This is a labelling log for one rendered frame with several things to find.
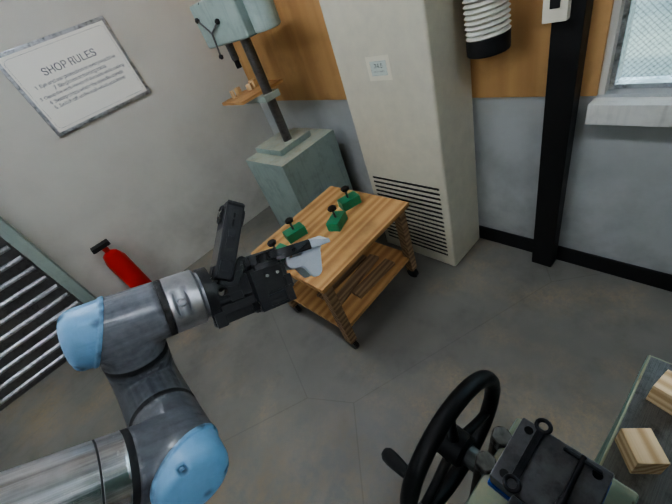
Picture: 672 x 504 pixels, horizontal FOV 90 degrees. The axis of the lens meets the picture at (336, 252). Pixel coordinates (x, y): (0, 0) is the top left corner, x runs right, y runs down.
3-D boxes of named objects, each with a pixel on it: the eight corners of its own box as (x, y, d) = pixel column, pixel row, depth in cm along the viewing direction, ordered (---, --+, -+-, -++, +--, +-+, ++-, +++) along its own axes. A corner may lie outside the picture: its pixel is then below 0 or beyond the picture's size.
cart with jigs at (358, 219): (354, 248, 237) (324, 169, 197) (423, 273, 199) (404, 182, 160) (288, 314, 210) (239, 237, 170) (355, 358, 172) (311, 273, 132)
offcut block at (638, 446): (661, 474, 42) (671, 464, 40) (629, 473, 43) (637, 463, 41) (642, 439, 45) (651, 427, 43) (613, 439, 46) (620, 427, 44)
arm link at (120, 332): (82, 353, 43) (52, 299, 39) (172, 319, 48) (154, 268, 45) (82, 394, 37) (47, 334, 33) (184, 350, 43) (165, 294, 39)
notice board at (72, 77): (150, 92, 233) (101, 15, 204) (151, 92, 232) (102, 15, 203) (59, 137, 208) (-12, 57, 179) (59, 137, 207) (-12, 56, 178)
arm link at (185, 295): (158, 280, 47) (159, 277, 39) (192, 269, 49) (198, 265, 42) (176, 330, 47) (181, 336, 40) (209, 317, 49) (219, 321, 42)
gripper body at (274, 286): (284, 296, 55) (210, 326, 49) (266, 247, 55) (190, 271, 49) (302, 296, 48) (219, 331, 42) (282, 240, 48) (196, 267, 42)
